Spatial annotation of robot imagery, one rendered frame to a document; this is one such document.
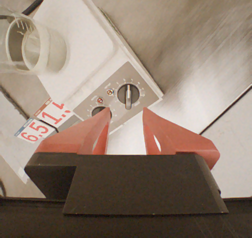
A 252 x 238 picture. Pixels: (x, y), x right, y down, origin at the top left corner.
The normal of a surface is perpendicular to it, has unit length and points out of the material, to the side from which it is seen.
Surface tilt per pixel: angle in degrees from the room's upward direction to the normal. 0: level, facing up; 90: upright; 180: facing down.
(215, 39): 0
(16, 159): 0
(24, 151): 0
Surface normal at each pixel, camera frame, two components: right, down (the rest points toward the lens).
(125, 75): -0.01, 0.57
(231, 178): -0.33, 0.18
